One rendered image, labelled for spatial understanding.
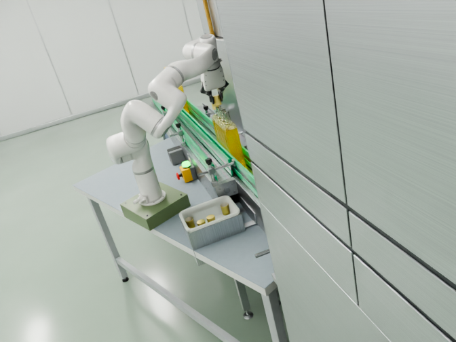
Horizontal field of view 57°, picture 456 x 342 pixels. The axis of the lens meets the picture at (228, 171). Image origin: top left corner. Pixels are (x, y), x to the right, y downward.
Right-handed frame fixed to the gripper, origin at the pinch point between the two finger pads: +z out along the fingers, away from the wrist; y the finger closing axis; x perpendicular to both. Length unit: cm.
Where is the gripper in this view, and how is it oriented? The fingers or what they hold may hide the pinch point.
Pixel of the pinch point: (216, 98)
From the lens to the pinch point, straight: 191.3
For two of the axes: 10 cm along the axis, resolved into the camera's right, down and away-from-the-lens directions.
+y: -9.2, 3.3, -2.2
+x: 3.7, 5.6, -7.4
